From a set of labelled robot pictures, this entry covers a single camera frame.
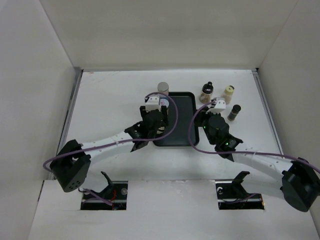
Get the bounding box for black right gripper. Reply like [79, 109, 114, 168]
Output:
[193, 106, 219, 146]

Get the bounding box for tall jar white beads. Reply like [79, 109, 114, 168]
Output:
[157, 81, 169, 98]

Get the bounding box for black top grinder bottle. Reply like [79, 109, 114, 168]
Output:
[156, 126, 166, 135]

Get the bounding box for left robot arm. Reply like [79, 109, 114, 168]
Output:
[49, 106, 169, 200]

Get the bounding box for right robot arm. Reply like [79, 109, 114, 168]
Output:
[191, 107, 320, 212]

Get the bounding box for black knob lid spice jar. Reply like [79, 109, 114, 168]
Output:
[199, 81, 214, 104]

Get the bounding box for black rectangular tray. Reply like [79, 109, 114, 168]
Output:
[153, 91, 197, 147]

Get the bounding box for yellow lid bottle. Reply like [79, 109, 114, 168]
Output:
[221, 85, 235, 105]

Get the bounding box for dark brown spice bottle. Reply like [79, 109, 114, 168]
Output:
[227, 104, 242, 121]

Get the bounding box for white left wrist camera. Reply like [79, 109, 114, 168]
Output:
[144, 95, 161, 113]

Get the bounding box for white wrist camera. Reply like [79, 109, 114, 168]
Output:
[144, 95, 161, 113]
[207, 97, 226, 114]

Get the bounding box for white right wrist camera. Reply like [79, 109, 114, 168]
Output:
[207, 97, 226, 114]

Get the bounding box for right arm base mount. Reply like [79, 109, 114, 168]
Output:
[215, 171, 265, 210]

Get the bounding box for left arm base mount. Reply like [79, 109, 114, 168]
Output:
[78, 171, 129, 211]

